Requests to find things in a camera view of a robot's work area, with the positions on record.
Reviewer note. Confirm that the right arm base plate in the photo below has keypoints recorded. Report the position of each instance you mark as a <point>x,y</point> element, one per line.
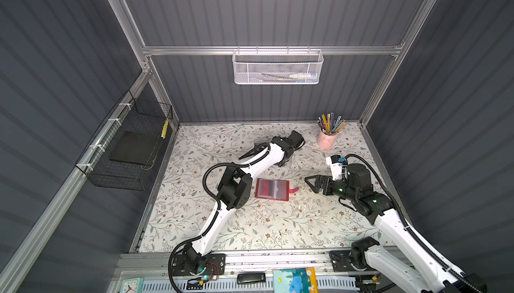
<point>349,261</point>

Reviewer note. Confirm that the black stapler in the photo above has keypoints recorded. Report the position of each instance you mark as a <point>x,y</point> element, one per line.
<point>251,278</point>

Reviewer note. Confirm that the colourful picture book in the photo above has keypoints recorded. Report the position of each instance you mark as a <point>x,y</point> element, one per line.
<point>298,280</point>

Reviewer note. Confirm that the black wire wall basket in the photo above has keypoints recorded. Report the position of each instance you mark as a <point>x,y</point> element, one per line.
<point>136,115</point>

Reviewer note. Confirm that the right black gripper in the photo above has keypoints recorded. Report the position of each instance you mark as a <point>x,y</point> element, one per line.
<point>326,179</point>

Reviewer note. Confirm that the pink pen cup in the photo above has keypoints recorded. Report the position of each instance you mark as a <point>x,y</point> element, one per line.
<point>325,141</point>

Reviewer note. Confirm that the markers in white basket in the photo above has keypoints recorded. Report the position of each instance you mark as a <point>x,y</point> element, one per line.
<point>294,77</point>

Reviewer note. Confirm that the small teal clock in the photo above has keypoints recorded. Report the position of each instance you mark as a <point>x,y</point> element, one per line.
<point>132,285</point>

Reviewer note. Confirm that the pens in pink cup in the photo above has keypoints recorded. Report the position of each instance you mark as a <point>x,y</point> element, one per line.
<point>330,124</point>

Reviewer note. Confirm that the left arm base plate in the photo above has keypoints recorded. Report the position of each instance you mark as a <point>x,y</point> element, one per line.
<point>184,265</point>

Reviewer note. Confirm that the clear plastic organizer box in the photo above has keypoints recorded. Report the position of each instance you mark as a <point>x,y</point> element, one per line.
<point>264,147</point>

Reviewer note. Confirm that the red card holder wallet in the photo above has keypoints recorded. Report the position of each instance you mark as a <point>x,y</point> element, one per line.
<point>272,189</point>

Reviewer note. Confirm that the white wire mesh basket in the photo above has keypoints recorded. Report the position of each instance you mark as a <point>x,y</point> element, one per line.
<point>249,64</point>

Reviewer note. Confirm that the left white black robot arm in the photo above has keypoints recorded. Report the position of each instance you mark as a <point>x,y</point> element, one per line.
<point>233,192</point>

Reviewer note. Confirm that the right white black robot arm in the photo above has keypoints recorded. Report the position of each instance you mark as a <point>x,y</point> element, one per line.
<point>427,270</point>

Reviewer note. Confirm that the yellow tag on basket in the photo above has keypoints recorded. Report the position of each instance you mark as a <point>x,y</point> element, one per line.
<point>164,129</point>

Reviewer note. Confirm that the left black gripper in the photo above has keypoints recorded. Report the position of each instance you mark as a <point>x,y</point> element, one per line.
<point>280,164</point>

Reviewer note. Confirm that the black pad in basket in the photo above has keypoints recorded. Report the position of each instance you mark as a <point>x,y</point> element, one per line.
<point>135,148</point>

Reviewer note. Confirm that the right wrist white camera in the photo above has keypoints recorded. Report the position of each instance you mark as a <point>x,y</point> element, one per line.
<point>337,166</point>

